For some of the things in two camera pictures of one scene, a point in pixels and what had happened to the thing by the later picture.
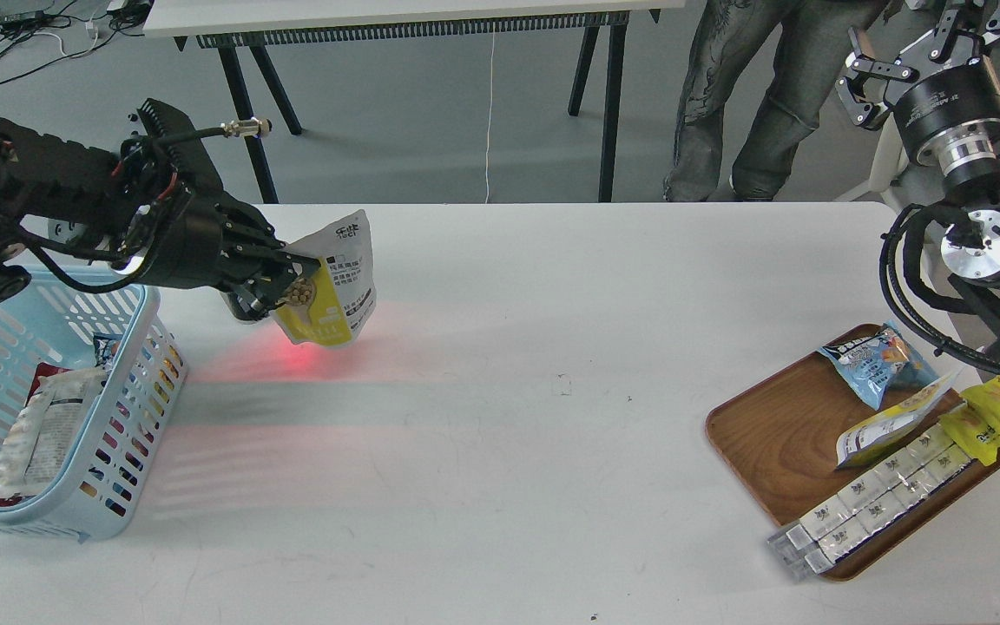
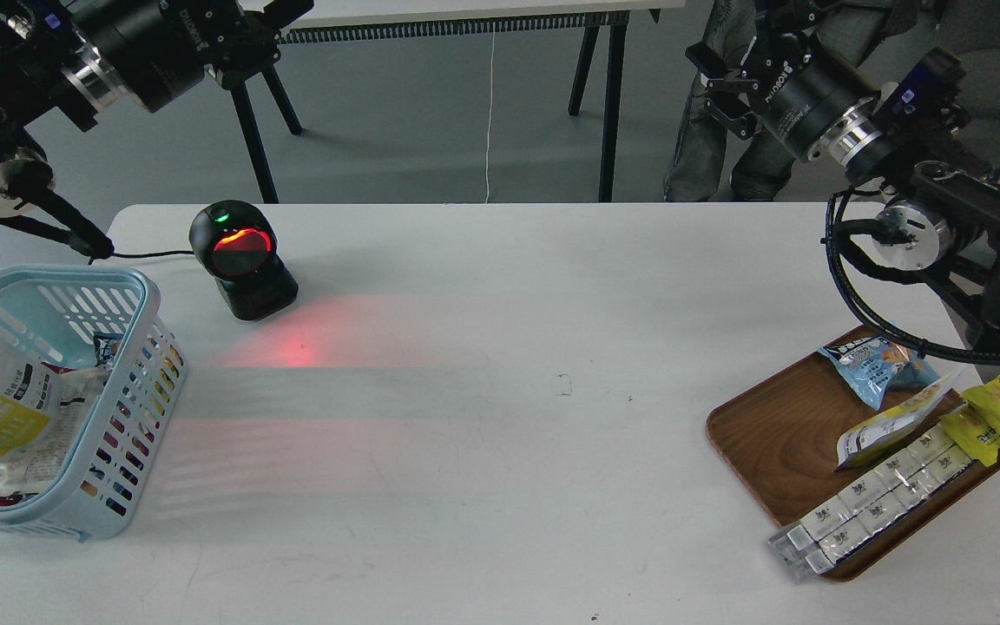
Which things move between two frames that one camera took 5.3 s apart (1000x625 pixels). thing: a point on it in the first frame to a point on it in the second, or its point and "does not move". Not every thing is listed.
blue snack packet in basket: (105, 347) does not move
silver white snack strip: (805, 549) does not move
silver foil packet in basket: (43, 434) does not move
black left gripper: (196, 230) to (157, 49)
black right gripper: (957, 118) to (799, 86)
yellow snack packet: (996, 412) does not move
